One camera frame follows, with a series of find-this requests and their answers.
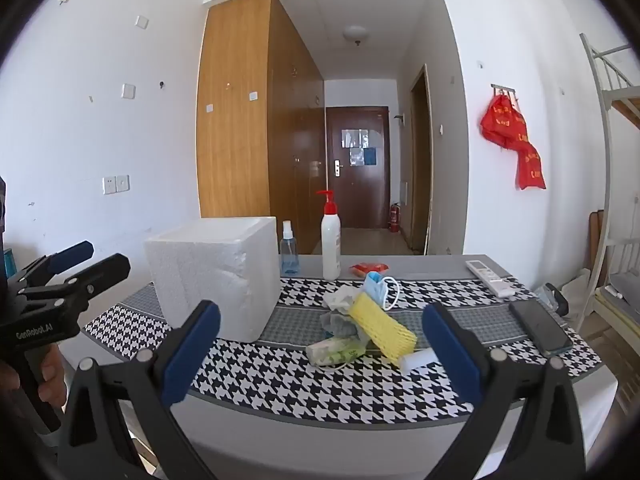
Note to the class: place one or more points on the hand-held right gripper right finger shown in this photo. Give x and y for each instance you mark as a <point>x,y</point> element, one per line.
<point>450,355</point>

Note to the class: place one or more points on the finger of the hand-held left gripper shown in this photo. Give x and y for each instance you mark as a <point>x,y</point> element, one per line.
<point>102,270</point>
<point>70,256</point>

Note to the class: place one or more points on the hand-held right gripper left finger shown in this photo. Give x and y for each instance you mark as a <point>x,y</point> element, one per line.
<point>192,355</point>

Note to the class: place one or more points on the yellow foam net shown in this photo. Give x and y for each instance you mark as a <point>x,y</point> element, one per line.
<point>380,325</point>

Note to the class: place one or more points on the white foam box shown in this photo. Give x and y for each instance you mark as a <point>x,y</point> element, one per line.
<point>210,270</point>

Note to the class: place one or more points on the blue face mask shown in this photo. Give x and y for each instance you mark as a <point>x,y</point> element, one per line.
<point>374,287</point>

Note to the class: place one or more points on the white tissue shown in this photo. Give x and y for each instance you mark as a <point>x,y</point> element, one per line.
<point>340,297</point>

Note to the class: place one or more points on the person's left hand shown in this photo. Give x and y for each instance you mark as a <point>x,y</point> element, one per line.
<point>52,372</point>

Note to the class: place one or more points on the white foam block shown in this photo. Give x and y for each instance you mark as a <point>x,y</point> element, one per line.
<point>417,358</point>

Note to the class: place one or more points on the teal bottle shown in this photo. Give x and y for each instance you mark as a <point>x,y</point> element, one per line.
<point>8,261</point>

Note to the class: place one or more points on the white remote control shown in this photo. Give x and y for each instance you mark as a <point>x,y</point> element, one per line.
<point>490,277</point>

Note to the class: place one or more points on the black smartphone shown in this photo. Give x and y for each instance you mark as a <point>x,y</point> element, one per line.
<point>540,327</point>

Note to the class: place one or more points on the houndstooth tablecloth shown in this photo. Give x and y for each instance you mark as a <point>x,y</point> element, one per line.
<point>300,385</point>

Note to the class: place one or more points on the red snack packet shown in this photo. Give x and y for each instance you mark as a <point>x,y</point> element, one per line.
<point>367,269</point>

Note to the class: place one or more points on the green tissue packet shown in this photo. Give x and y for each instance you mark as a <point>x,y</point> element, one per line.
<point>330,352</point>

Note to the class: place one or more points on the blue spray bottle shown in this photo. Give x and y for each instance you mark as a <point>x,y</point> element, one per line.
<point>288,257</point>

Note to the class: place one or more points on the white plastic bag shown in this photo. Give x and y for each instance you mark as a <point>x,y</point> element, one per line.
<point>577,290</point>

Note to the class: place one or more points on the red fire extinguisher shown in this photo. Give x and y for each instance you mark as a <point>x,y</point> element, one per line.
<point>395,217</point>

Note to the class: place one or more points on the white pump bottle red top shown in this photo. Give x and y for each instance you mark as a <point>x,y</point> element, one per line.
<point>331,245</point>

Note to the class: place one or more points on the dark brown entrance door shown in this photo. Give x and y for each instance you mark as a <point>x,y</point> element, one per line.
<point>357,195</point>

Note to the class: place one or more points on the wooden wardrobe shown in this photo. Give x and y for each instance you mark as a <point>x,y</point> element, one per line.
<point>235,135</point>

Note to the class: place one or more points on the brown wooden board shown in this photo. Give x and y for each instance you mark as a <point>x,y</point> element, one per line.
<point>597,232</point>

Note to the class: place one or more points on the brown side door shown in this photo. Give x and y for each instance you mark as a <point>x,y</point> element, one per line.
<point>421,160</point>

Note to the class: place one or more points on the red cloth hanging on hook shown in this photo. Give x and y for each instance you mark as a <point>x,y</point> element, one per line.
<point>505,125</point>

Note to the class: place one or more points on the round ceiling lamp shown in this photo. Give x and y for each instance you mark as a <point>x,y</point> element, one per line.
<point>356,35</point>

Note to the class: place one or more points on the white double wall socket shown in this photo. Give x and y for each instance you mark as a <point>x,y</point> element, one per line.
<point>115,184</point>

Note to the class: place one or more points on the white wall switch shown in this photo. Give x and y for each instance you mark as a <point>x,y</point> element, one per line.
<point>128,91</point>
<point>142,21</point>

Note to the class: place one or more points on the metal wall hook rack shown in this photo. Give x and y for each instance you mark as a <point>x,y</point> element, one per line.
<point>502,88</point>

